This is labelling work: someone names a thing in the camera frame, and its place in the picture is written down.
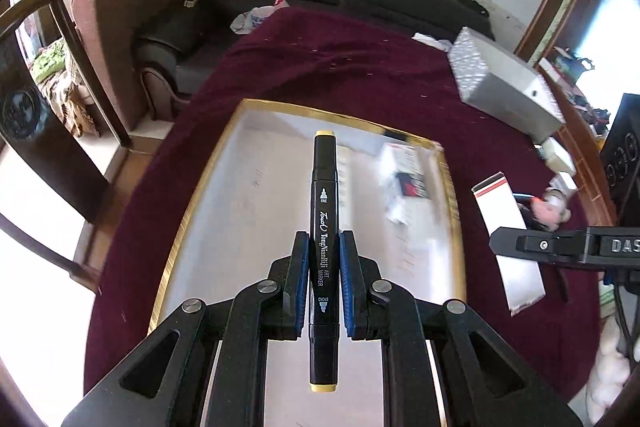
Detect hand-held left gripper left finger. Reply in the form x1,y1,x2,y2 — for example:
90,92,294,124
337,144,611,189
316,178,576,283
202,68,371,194
60,231,311,427

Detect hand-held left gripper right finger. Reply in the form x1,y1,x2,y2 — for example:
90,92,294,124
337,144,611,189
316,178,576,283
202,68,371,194
340,231,583,427

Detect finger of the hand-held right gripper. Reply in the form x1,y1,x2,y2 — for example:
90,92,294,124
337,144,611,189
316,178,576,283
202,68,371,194
489,227,588,266

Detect black marker yellow caps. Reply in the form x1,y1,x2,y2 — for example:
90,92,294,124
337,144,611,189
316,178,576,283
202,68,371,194
307,129,343,394

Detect gold-rimmed white tray box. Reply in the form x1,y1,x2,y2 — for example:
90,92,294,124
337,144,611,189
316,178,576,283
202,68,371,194
147,98,468,427

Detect person's right hand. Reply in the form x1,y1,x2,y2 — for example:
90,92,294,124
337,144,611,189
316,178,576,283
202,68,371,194
586,314,637,426

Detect white box red stripe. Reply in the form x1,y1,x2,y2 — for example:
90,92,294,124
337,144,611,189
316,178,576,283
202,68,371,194
472,172,547,319

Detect pink fluffy toy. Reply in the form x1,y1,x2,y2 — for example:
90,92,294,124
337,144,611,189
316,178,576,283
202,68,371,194
529,187,572,224

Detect small white box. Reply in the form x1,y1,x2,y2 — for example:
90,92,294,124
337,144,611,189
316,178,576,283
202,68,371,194
539,138,577,174

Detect grey box patterned end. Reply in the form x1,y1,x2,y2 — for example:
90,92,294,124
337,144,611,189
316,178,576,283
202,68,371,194
447,27,567,144

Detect crumpled white paper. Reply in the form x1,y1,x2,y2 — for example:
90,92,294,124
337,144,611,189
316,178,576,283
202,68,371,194
411,32,454,54

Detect dark red tablecloth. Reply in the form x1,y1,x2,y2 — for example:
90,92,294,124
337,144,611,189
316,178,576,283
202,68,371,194
82,6,607,427

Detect black cloth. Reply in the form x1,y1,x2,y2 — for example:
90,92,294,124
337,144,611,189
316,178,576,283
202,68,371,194
454,0,492,20

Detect white plastic bag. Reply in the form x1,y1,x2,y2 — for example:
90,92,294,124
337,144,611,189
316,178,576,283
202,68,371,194
230,0,292,36

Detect dark carved wooden chair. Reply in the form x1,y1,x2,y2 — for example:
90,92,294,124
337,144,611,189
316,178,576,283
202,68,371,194
0,0,132,298

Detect patterned brown blanket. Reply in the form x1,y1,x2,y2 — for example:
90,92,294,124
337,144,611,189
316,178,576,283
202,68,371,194
39,57,99,138

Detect brown upholstered armchair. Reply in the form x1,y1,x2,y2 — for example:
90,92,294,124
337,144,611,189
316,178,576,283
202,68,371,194
70,0,212,134

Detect green cloth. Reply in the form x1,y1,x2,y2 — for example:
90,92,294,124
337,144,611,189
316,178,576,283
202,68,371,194
30,39,69,84

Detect black cable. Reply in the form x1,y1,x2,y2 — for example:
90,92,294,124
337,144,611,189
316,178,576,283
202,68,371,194
611,282,640,364

